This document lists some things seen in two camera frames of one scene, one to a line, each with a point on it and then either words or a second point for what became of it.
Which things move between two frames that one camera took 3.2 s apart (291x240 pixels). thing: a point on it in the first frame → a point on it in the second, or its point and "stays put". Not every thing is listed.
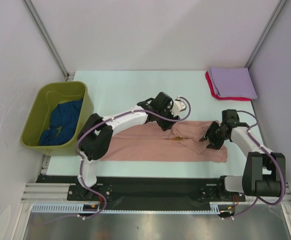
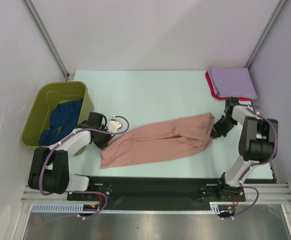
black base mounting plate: [141, 188] stays put
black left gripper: [166, 125] → [101, 145]
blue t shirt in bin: [64, 119] stays put
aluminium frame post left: [41, 29] stays put
